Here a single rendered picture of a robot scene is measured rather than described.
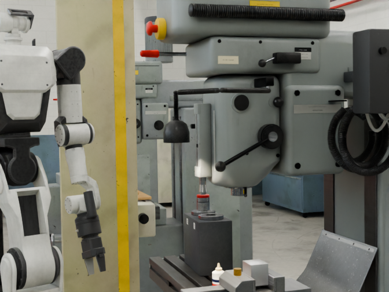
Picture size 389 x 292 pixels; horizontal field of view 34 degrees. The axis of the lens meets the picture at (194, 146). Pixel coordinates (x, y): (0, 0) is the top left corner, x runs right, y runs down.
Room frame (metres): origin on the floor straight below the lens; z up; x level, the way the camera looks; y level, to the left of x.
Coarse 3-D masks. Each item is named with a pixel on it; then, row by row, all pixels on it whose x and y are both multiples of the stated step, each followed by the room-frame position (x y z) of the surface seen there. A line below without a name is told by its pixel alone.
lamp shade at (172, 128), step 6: (174, 120) 1.72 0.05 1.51; (168, 126) 1.71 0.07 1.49; (174, 126) 1.70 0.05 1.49; (180, 126) 1.70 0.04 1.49; (186, 126) 1.72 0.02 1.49; (168, 132) 1.70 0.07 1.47; (174, 132) 1.70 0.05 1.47; (180, 132) 1.70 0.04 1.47; (186, 132) 1.71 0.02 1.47; (168, 138) 1.70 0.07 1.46; (174, 138) 1.70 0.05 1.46; (180, 138) 1.70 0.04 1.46; (186, 138) 1.71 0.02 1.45
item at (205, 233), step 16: (192, 224) 2.23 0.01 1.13; (208, 224) 2.16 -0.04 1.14; (224, 224) 2.17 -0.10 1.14; (192, 240) 2.24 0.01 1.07; (208, 240) 2.16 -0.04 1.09; (224, 240) 2.17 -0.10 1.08; (192, 256) 2.24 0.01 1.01; (208, 256) 2.16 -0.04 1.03; (224, 256) 2.17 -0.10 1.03; (208, 272) 2.16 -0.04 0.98
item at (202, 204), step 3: (198, 198) 2.30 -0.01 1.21; (201, 198) 2.29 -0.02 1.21; (204, 198) 2.29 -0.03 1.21; (207, 198) 2.30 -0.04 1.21; (198, 201) 2.30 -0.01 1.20; (201, 201) 2.29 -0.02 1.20; (204, 201) 2.29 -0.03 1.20; (207, 201) 2.30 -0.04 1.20; (198, 204) 2.30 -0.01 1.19; (201, 204) 2.29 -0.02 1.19; (204, 204) 2.29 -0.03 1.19; (207, 204) 2.30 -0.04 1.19; (198, 207) 2.30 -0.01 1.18; (201, 207) 2.29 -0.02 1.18; (204, 207) 2.29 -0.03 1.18; (207, 207) 2.30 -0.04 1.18; (198, 210) 2.30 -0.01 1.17; (201, 210) 2.29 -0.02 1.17; (204, 210) 2.29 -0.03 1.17; (207, 210) 2.30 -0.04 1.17
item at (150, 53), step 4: (140, 52) 1.88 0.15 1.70; (144, 52) 1.87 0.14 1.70; (148, 52) 1.87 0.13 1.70; (152, 52) 1.88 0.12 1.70; (156, 52) 1.88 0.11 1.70; (160, 52) 1.89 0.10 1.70; (164, 52) 1.89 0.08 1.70; (168, 52) 1.90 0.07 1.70; (172, 52) 1.90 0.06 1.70; (176, 52) 1.91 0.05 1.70; (180, 52) 1.91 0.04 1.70; (184, 52) 1.91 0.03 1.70; (144, 56) 1.87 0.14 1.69; (148, 56) 1.88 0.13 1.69; (152, 56) 1.88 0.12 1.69; (156, 56) 1.88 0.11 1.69
